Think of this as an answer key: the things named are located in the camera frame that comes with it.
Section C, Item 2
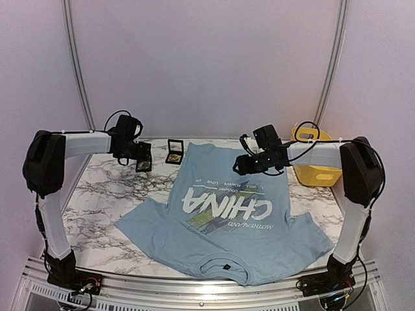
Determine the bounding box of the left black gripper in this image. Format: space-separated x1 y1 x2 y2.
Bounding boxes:
117 140 151 161

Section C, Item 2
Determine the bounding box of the right aluminium wall post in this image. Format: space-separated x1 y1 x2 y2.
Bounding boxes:
314 0 350 127

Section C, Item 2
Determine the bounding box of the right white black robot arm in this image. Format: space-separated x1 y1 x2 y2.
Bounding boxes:
233 124 386 295

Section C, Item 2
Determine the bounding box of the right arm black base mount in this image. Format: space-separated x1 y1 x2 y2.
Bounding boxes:
296 271 356 297

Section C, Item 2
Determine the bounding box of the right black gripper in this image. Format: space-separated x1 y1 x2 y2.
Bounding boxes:
233 150 272 176

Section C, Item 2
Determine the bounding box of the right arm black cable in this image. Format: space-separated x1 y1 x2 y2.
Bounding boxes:
285 121 386 208

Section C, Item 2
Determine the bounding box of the black brooch box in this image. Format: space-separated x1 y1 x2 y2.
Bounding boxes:
136 156 152 172
165 139 184 165

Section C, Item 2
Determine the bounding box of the aluminium front frame rail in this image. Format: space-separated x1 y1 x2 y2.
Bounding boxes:
9 255 382 311

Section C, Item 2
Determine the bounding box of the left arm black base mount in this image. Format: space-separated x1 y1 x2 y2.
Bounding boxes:
47 271 103 295

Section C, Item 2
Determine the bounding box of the aluminium wall post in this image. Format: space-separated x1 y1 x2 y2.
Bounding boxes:
62 0 97 130
314 0 350 127

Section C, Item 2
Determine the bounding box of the light blue printed t-shirt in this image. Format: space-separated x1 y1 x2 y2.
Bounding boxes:
116 143 333 286

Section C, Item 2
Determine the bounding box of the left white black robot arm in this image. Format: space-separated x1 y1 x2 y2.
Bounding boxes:
22 110 152 288

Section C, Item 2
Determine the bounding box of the left aluminium wall post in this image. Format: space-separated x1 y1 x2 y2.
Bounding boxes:
62 0 97 130

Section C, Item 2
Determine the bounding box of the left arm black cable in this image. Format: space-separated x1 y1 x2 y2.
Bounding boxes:
103 111 143 137

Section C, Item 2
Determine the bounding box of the yellow plastic basket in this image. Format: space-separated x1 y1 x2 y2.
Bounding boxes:
290 126 344 187

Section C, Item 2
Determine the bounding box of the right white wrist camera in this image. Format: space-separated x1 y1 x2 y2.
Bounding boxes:
239 134 261 156

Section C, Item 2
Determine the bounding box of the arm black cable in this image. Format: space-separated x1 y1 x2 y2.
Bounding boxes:
285 121 386 208
103 111 143 137

